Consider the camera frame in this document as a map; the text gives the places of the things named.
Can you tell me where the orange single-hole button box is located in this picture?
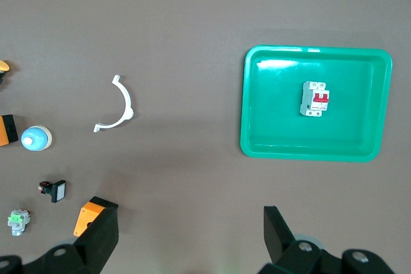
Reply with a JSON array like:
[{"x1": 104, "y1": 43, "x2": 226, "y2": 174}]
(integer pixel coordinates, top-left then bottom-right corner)
[
  {"x1": 73, "y1": 196, "x2": 119, "y2": 237},
  {"x1": 0, "y1": 114, "x2": 19, "y2": 148}
]

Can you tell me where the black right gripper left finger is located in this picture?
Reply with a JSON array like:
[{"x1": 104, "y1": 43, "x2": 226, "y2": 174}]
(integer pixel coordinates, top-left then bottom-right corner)
[{"x1": 0, "y1": 205, "x2": 120, "y2": 274}]

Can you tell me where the blue dome buzzer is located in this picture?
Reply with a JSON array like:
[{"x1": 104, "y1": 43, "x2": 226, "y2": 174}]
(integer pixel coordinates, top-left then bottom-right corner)
[{"x1": 21, "y1": 125, "x2": 53, "y2": 153}]

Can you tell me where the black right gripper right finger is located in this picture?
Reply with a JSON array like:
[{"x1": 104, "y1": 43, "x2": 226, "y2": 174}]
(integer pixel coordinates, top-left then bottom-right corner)
[{"x1": 258, "y1": 205, "x2": 396, "y2": 274}]

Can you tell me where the small white curved clip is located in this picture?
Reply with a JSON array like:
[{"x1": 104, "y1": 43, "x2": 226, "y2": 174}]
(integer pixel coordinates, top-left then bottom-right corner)
[{"x1": 93, "y1": 74, "x2": 135, "y2": 133}]

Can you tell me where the green plastic tray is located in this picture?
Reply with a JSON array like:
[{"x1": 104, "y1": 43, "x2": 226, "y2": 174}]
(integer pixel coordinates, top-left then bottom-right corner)
[{"x1": 240, "y1": 44, "x2": 393, "y2": 163}]

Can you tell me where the green and white switch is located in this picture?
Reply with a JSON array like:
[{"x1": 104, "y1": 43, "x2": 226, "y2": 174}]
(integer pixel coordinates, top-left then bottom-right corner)
[{"x1": 7, "y1": 209, "x2": 31, "y2": 237}]

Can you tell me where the orange mushroom push button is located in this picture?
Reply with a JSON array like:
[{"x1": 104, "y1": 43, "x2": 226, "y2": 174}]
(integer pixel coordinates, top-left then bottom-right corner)
[{"x1": 0, "y1": 59, "x2": 11, "y2": 86}]

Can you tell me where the black square push button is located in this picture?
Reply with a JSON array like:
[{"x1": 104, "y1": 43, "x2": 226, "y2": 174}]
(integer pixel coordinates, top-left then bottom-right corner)
[{"x1": 38, "y1": 180, "x2": 67, "y2": 204}]

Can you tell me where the white circuit breaker red switch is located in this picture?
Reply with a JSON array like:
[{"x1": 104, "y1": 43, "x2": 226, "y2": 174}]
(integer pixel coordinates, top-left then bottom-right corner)
[{"x1": 299, "y1": 80, "x2": 331, "y2": 117}]

